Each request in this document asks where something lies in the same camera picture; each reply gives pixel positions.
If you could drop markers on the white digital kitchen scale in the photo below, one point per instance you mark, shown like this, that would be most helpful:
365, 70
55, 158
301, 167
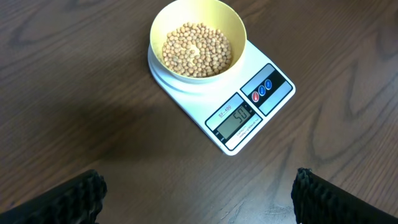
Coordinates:
230, 111

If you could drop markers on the yellow bowl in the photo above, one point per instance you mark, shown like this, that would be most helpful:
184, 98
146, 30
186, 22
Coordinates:
214, 13

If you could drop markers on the soybeans in bowl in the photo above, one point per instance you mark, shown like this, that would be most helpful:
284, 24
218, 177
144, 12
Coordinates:
197, 51

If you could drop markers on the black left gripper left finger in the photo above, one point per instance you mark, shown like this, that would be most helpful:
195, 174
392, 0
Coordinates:
78, 200

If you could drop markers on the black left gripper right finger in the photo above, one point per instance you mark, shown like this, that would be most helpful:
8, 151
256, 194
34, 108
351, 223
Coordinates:
318, 201

